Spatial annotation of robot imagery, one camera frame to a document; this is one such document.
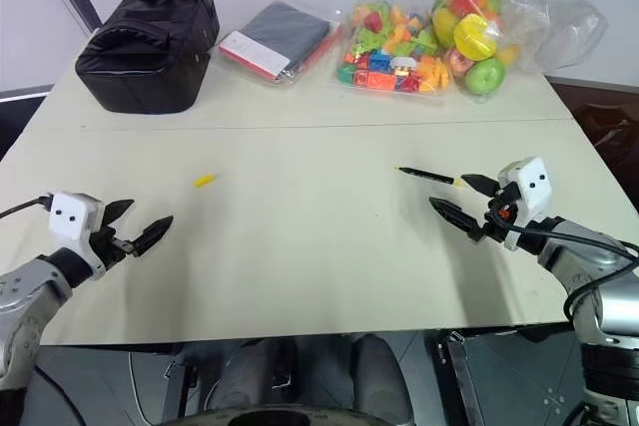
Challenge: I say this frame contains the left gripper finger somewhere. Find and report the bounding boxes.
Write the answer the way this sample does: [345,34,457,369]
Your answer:
[131,214,176,258]
[101,199,137,236]

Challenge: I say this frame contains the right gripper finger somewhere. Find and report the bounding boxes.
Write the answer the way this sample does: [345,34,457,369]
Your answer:
[460,174,501,196]
[428,197,485,241]

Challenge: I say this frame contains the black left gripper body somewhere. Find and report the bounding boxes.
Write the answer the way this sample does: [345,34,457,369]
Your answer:
[91,224,139,271]

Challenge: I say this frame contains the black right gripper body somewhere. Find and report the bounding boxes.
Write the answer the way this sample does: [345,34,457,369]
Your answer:
[470,185,522,246]

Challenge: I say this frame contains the black pen with yellow tip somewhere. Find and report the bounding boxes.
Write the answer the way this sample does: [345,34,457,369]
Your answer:
[393,165,471,191]

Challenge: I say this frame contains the green toy apple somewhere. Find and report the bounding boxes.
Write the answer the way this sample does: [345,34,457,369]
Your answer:
[464,57,506,96]

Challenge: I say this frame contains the pink toy fruit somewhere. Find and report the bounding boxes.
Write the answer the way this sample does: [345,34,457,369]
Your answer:
[445,48,474,80]

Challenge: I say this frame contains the dark furniture beside table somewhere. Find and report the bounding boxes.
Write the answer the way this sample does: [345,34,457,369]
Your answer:
[0,83,55,161]

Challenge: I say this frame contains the dark chair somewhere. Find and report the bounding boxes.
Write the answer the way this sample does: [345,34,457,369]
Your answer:
[572,103,639,194]

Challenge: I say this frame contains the yellow toy fruit with band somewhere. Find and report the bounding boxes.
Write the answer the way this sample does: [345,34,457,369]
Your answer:
[452,13,498,60]

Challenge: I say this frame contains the clear bag of colourful blocks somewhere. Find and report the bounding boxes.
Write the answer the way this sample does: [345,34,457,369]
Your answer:
[332,0,453,99]

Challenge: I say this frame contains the black fabric carry bag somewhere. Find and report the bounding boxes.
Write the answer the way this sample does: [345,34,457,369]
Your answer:
[74,0,223,116]

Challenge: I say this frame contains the clear plastic bag of toy fruit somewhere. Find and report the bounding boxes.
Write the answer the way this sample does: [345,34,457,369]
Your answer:
[429,0,611,104]

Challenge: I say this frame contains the grey rounded robot leg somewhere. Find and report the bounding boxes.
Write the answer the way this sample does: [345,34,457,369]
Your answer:
[206,337,297,423]
[348,332,416,423]

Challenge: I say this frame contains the dark rounded robot torso edge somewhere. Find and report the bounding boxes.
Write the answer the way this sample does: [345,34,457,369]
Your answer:
[162,404,393,426]

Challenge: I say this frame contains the clear pouch with dark cloth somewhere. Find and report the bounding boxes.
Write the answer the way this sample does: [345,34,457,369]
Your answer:
[211,0,346,89]

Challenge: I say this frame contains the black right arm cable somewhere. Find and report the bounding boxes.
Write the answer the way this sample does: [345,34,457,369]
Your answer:
[503,223,639,321]

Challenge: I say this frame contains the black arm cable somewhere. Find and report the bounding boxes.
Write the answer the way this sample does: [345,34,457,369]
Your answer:
[503,223,639,321]
[0,194,54,220]

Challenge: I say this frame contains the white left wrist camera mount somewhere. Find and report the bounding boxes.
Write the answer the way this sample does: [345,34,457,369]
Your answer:
[47,192,108,280]

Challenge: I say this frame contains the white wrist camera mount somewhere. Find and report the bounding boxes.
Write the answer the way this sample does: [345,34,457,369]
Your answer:
[47,192,108,280]
[497,157,550,252]

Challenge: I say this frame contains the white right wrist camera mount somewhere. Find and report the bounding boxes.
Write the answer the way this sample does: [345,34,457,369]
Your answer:
[497,157,550,252]

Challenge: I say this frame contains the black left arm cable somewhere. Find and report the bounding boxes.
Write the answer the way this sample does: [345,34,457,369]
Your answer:
[0,194,54,220]

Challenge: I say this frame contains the grey panel with black frame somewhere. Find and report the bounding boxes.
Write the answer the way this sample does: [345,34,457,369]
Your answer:
[434,329,593,426]

